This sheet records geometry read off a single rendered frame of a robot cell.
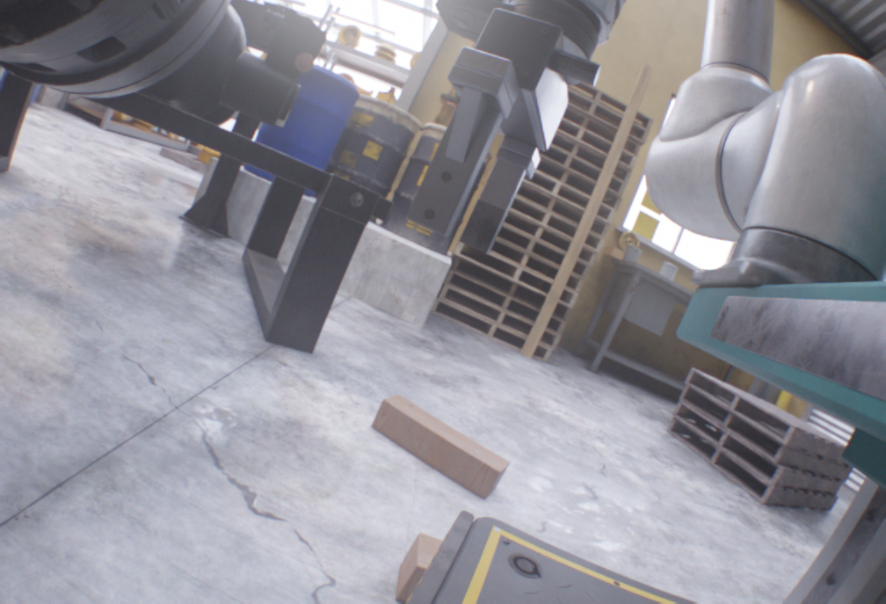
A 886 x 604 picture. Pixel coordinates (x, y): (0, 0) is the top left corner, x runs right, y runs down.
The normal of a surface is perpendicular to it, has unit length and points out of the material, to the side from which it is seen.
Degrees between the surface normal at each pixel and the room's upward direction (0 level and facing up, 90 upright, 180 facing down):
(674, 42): 90
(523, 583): 0
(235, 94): 122
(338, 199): 90
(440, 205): 90
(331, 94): 90
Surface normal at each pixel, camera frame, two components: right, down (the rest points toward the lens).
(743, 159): -0.96, -0.28
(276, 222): 0.47, 0.29
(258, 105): 0.11, 0.69
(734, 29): -0.63, -0.08
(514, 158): -0.27, -0.04
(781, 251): -0.76, -0.39
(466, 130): -0.44, 0.42
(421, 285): -0.02, 0.08
